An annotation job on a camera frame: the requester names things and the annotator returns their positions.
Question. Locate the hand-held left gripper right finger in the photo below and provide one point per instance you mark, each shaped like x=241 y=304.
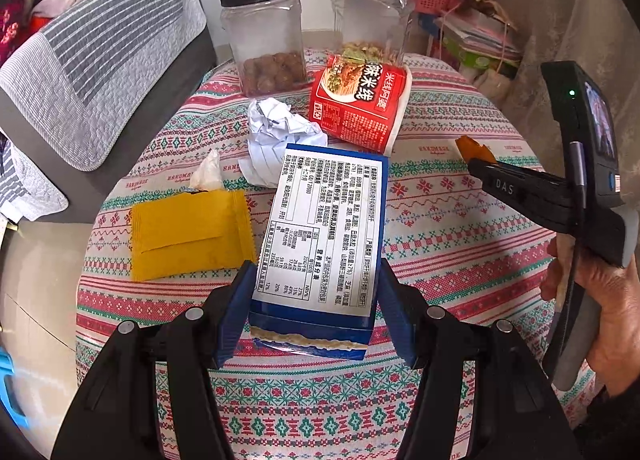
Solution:
x=402 y=320

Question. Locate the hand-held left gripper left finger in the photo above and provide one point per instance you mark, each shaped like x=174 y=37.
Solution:
x=235 y=315

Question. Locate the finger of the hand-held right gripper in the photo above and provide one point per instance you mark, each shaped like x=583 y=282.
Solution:
x=520 y=192

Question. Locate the orange candy wrapper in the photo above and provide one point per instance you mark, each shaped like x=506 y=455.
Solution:
x=472 y=147

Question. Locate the small blue wafer box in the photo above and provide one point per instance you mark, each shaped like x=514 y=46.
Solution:
x=320 y=220

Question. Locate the person's right hand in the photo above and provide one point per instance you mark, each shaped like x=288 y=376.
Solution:
x=620 y=320

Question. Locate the yellow packet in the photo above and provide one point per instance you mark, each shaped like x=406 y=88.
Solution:
x=190 y=235

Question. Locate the star print curtain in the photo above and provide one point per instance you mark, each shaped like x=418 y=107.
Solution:
x=575 y=4

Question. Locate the white tissue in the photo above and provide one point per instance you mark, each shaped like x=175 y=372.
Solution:
x=207 y=172

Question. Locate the crumpled white paper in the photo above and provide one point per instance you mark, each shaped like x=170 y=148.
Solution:
x=270 y=139

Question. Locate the red instant noodle cup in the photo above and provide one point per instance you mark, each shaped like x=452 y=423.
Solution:
x=360 y=109

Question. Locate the grey sofa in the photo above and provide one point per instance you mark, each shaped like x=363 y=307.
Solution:
x=150 y=104

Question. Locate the clear jar with peanuts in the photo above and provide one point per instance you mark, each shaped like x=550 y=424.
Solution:
x=372 y=14

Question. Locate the blue plastic stool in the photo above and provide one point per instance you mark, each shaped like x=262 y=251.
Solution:
x=12 y=390

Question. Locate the striped quilted seat cover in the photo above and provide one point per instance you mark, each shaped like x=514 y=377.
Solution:
x=30 y=190

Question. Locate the clear jar with brown nuts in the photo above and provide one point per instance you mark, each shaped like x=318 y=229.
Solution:
x=265 y=39

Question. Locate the striped quilted sofa cover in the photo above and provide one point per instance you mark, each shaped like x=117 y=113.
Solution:
x=100 y=64

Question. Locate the red floral blanket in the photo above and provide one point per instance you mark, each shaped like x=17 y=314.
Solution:
x=10 y=29

